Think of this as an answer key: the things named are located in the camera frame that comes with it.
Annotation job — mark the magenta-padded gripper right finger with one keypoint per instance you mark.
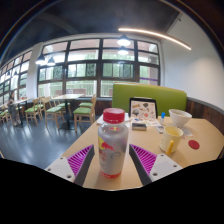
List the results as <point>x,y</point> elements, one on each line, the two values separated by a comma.
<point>146,158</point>

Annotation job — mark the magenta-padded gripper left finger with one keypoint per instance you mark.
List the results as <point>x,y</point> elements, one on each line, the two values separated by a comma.
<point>78,161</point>

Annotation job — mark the red-capped clear drink bottle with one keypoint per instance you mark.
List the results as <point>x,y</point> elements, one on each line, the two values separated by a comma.
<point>112,146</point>

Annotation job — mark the small blue-capped white bottle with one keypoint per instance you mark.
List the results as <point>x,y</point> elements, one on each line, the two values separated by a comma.
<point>162,119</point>

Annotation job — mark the white paper napkin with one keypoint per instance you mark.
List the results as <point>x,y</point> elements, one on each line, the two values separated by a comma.
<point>187,132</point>

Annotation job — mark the flat round red coaster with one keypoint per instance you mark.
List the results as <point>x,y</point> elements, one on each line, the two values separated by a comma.
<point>193,144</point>

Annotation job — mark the black tablet with stickers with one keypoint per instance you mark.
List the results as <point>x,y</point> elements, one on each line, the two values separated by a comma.
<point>143,109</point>

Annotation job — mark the wooden chairs with green seats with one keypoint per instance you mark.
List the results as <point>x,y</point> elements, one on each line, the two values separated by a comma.
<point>83,111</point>

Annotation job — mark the white ceramic bowl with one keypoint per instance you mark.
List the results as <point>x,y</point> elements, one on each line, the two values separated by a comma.
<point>180,118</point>

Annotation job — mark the square wooden dining table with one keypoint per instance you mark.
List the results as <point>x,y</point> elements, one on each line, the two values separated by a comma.
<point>68,96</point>

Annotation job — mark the green upholstered bench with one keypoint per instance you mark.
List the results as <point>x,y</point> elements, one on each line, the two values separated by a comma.
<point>150,91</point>

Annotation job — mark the person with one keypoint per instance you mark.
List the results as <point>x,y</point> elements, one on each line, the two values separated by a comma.
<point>13,111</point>

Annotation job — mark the wooden table by windows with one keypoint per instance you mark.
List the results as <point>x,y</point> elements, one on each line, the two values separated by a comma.
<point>23,100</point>

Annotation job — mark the long curved linear light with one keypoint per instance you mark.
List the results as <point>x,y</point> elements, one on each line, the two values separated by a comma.
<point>156,35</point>

